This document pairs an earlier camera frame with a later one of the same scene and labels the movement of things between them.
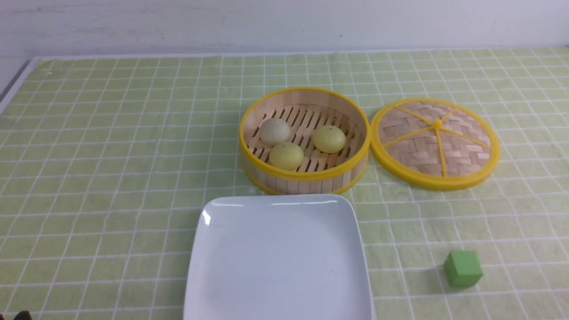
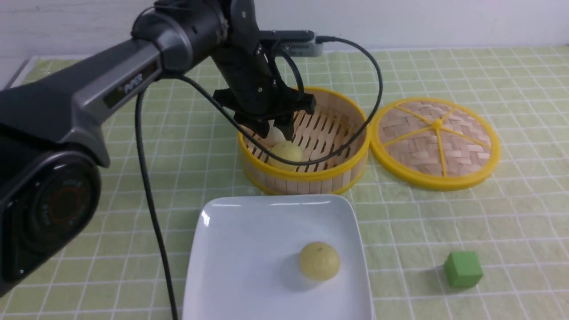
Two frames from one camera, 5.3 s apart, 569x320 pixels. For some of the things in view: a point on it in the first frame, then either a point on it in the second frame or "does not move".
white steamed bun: (274, 131) does not move
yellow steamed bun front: (286, 155) does not move
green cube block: (463, 268) does not move
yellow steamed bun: (329, 139) to (319, 261)
